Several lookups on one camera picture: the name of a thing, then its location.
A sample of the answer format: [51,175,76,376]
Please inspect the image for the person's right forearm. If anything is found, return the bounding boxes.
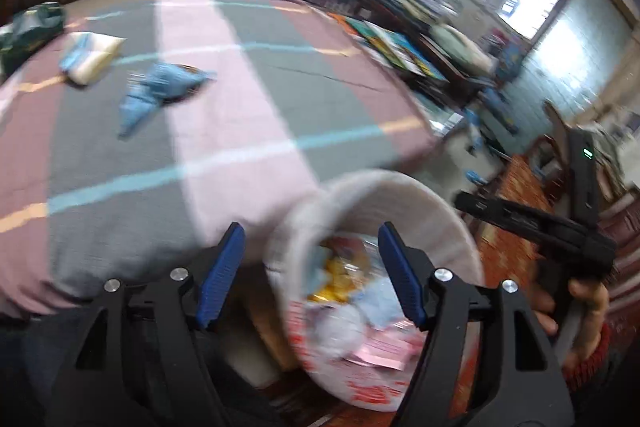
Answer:
[562,324,617,391]

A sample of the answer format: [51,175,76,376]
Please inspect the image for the pink wrapper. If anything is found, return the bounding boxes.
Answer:
[344,337,409,371]

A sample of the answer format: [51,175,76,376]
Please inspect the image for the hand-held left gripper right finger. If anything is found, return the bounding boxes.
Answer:
[377,221,577,427]

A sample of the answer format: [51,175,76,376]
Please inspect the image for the white plastic bag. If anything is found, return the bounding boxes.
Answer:
[312,302,367,359]

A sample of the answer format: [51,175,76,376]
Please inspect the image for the yellow snack bag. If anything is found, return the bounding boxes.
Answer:
[307,251,374,304]

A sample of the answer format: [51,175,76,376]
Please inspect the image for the green tissue pack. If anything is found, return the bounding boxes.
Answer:
[0,2,69,78]

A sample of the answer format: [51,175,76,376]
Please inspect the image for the checked tablecloth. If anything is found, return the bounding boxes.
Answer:
[0,0,442,324]

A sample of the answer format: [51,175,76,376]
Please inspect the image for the blue face mask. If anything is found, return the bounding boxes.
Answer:
[360,282,407,329]

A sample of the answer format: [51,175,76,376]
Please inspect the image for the grey green pillow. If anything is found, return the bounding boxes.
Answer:
[429,24,497,74]

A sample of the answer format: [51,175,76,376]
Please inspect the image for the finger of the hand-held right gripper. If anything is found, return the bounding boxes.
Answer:
[453,191,544,236]

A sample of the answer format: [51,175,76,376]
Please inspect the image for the crumpled blue cloth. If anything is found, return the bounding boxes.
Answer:
[117,62,219,139]

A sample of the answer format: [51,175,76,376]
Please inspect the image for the white bag-lined trash bin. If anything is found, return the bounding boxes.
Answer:
[262,169,486,414]

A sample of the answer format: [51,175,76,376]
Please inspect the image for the cream and blue packet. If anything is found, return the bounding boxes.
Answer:
[59,31,127,86]

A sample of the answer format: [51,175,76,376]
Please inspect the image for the person's right hand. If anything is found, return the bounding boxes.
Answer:
[528,279,612,370]

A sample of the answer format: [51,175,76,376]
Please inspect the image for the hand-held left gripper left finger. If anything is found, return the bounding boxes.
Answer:
[45,221,282,427]

